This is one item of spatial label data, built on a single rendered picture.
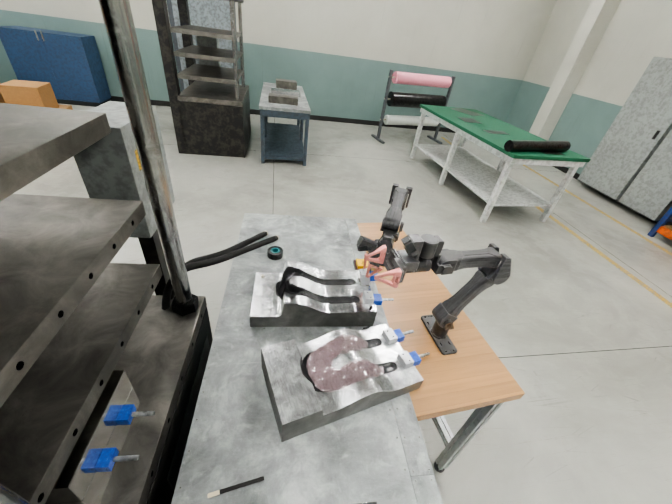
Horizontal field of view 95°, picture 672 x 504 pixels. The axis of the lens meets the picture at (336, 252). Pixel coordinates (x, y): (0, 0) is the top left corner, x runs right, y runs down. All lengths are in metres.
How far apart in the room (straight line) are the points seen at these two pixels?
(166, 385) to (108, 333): 0.28
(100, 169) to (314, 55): 6.51
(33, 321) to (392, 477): 0.92
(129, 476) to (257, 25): 7.10
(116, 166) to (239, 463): 0.97
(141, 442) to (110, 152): 0.86
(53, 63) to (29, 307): 7.21
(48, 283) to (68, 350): 0.26
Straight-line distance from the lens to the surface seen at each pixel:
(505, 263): 1.20
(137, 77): 1.00
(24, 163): 0.80
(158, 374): 1.26
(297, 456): 1.06
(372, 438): 1.10
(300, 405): 0.99
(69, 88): 7.92
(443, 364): 1.33
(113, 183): 1.27
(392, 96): 6.66
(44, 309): 0.82
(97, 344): 1.06
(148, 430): 1.17
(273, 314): 1.25
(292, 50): 7.44
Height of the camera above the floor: 1.79
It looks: 36 degrees down
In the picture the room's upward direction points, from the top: 9 degrees clockwise
